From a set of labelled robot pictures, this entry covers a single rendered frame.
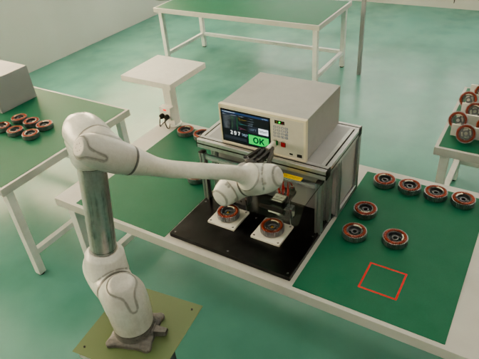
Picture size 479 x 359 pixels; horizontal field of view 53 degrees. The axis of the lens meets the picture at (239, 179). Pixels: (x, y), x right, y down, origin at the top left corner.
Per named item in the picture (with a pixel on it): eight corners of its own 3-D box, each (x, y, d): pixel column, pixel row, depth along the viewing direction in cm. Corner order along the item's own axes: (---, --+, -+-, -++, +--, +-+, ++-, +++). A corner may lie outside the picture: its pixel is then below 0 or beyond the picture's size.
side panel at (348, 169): (337, 217, 237) (340, 162, 218) (331, 215, 238) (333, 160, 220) (357, 186, 256) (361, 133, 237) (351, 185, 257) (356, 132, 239)
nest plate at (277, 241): (279, 247, 219) (279, 245, 219) (250, 237, 226) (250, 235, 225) (294, 227, 229) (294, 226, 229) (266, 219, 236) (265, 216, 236)
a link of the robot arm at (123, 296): (122, 346, 177) (108, 306, 164) (103, 315, 190) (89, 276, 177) (161, 324, 184) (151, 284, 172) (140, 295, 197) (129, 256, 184)
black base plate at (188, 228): (289, 281, 205) (289, 277, 204) (170, 236, 234) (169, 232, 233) (332, 217, 237) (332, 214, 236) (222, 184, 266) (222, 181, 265)
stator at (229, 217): (232, 226, 232) (232, 219, 230) (212, 219, 237) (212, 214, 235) (244, 212, 240) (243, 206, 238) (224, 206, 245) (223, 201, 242)
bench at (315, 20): (317, 96, 516) (318, 25, 473) (162, 68, 612) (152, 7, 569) (348, 65, 577) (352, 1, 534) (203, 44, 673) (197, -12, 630)
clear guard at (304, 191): (297, 226, 194) (297, 215, 191) (246, 210, 205) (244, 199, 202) (329, 184, 216) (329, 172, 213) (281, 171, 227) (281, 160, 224)
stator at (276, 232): (277, 241, 221) (276, 235, 219) (256, 233, 226) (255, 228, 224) (288, 226, 228) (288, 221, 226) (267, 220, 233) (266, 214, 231)
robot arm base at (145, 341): (159, 355, 179) (157, 346, 176) (105, 347, 184) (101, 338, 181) (174, 316, 194) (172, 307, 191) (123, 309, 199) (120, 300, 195)
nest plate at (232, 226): (233, 231, 230) (233, 229, 230) (207, 222, 237) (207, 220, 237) (249, 213, 241) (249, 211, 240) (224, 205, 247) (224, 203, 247)
